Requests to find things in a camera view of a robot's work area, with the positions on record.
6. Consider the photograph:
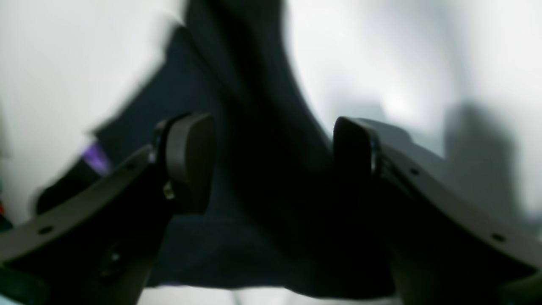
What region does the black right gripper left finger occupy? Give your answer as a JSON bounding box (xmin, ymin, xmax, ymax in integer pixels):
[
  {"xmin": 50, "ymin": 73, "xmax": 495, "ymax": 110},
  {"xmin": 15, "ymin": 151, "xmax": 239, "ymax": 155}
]
[{"xmin": 0, "ymin": 113, "xmax": 216, "ymax": 305}]

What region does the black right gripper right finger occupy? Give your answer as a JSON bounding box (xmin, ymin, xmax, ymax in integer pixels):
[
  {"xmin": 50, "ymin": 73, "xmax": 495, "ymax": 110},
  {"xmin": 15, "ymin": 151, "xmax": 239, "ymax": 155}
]
[{"xmin": 333, "ymin": 116, "xmax": 541, "ymax": 305}]

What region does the black T-shirt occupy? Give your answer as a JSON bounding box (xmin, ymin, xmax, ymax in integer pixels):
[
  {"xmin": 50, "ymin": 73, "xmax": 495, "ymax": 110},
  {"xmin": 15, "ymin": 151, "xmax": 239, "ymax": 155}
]
[{"xmin": 94, "ymin": 0, "xmax": 395, "ymax": 300}]

